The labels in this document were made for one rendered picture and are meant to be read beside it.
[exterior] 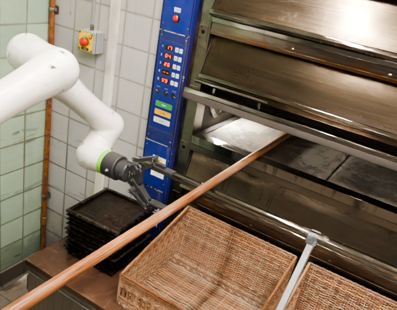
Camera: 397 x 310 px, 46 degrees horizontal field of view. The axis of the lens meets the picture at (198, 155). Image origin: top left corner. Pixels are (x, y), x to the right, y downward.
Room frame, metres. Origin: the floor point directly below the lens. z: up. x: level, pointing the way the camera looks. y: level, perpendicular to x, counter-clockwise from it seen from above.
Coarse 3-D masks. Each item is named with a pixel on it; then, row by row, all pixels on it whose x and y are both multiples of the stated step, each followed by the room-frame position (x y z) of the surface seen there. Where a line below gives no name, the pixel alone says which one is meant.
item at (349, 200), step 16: (208, 144) 1.90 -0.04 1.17; (224, 144) 1.90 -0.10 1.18; (256, 160) 1.79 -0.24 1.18; (272, 160) 1.82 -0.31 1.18; (288, 176) 1.73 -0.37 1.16; (304, 176) 1.72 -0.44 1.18; (320, 192) 1.66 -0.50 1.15; (336, 192) 1.64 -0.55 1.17; (352, 192) 1.65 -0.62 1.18; (368, 208) 1.58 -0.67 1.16; (384, 208) 1.56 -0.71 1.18
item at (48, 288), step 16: (272, 144) 1.94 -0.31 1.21; (240, 160) 1.70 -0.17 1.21; (224, 176) 1.54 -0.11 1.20; (192, 192) 1.36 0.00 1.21; (176, 208) 1.25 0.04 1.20; (144, 224) 1.12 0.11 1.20; (112, 240) 1.02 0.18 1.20; (128, 240) 1.05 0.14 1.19; (96, 256) 0.94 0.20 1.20; (64, 272) 0.86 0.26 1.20; (80, 272) 0.89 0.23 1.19; (48, 288) 0.81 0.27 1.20; (16, 304) 0.74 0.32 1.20; (32, 304) 0.76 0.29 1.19
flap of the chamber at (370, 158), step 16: (192, 96) 1.79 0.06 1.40; (240, 112) 1.69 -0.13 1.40; (272, 112) 1.83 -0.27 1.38; (288, 128) 1.60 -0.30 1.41; (320, 128) 1.74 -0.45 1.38; (320, 144) 1.54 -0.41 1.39; (336, 144) 1.52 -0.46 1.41; (368, 144) 1.65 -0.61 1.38; (368, 160) 1.46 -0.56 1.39; (384, 160) 1.44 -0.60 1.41
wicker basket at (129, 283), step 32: (192, 224) 1.84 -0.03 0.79; (224, 224) 1.79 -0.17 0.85; (160, 256) 1.72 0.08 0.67; (192, 256) 1.79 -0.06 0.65; (224, 256) 1.74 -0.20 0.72; (256, 256) 1.69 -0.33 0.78; (288, 256) 1.65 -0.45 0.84; (128, 288) 1.45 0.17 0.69; (160, 288) 1.60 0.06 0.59; (192, 288) 1.64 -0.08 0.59; (224, 288) 1.68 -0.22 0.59; (256, 288) 1.64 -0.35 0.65
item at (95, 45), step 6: (84, 30) 2.16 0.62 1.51; (96, 30) 2.21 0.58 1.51; (84, 36) 2.16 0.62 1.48; (96, 36) 2.15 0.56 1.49; (102, 36) 2.18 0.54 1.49; (78, 42) 2.18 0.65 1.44; (90, 42) 2.14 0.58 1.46; (96, 42) 2.15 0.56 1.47; (102, 42) 2.18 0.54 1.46; (78, 48) 2.17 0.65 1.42; (84, 48) 2.15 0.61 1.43; (90, 48) 2.14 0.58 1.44; (96, 48) 2.15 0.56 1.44; (102, 48) 2.18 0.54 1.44
